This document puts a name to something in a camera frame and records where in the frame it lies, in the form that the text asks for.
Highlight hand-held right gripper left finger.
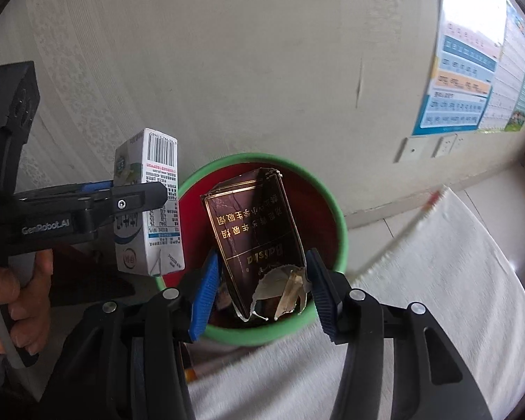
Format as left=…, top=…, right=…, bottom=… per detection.
left=39, top=249, right=222, bottom=420

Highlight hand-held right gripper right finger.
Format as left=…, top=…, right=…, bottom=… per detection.
left=305, top=248, right=480, bottom=420

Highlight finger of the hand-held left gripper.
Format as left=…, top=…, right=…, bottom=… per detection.
left=90, top=182, right=167, bottom=233
left=68, top=180, right=115, bottom=193

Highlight white blue milk carton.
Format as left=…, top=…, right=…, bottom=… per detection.
left=114, top=128, right=186, bottom=277

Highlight dark brown cigarette pack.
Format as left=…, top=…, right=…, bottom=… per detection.
left=200, top=167, right=309, bottom=322

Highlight green rimmed red bin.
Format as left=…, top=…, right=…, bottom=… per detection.
left=155, top=153, right=348, bottom=345

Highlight person's left hand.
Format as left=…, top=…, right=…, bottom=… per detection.
left=0, top=249, right=54, bottom=356

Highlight wall sockets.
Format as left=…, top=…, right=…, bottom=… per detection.
left=394, top=137, right=421, bottom=163

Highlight blue letter wall poster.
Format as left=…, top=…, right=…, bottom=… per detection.
left=411, top=9, right=506, bottom=136

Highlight white chart wall poster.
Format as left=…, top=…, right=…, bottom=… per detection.
left=477, top=0, right=525, bottom=132

